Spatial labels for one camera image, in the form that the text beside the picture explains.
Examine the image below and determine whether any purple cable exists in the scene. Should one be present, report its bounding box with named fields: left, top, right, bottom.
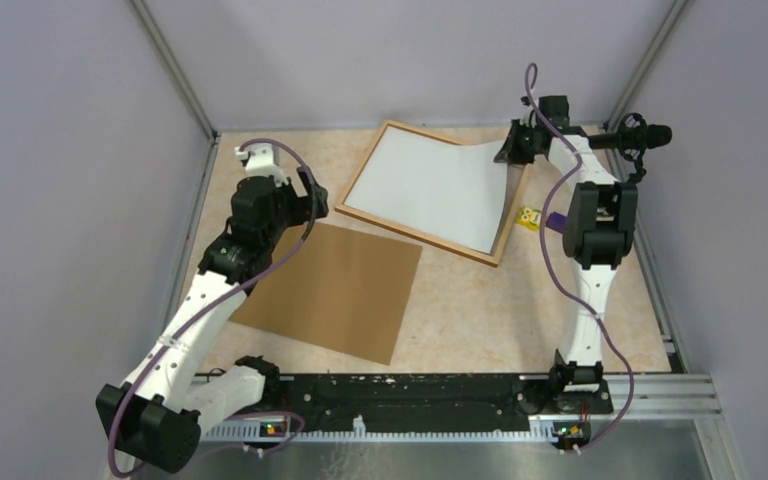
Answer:
left=106, top=137, right=315, bottom=480
left=521, top=62, right=636, bottom=455

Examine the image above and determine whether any yellow owl toy block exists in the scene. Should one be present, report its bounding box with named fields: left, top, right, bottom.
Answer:
left=515, top=206, right=542, bottom=231

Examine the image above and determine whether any purple red toy block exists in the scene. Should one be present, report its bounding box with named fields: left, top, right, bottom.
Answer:
left=545, top=212, right=567, bottom=234

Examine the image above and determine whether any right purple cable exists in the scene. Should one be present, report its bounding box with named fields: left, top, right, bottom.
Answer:
left=521, top=62, right=636, bottom=455

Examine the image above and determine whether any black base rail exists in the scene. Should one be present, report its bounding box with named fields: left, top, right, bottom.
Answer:
left=218, top=372, right=614, bottom=435

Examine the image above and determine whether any microphone tripod stand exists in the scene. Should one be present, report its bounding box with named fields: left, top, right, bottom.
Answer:
left=616, top=113, right=648, bottom=184

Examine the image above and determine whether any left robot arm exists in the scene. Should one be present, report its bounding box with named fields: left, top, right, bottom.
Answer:
left=95, top=167, right=328, bottom=478

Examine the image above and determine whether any wooden picture frame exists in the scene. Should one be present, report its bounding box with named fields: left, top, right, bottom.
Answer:
left=334, top=119, right=533, bottom=269

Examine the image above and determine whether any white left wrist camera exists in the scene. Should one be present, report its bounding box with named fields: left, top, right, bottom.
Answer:
left=234, top=143, right=289, bottom=187

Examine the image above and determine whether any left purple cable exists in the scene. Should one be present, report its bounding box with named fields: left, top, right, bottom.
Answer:
left=106, top=137, right=315, bottom=480

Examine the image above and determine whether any brown backing board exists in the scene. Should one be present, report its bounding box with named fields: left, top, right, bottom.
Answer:
left=231, top=223, right=422, bottom=365

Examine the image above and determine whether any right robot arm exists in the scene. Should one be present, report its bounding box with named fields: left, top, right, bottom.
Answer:
left=494, top=95, right=642, bottom=412

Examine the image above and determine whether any plant photo print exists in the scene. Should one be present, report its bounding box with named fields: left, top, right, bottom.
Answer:
left=344, top=125, right=514, bottom=254

